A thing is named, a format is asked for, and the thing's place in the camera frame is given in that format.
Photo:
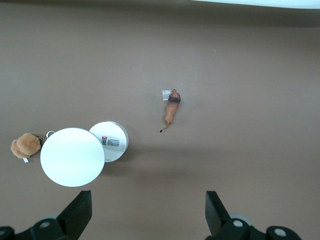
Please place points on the brown table cover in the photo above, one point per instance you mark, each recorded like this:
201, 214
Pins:
225, 75

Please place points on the white round stand lamp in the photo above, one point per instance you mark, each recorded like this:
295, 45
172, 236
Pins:
72, 157

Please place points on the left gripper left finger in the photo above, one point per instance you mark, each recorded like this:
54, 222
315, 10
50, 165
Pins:
67, 220

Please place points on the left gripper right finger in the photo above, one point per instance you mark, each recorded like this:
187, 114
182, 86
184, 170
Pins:
225, 225

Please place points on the brown lion statue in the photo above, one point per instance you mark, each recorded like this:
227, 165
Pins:
172, 108

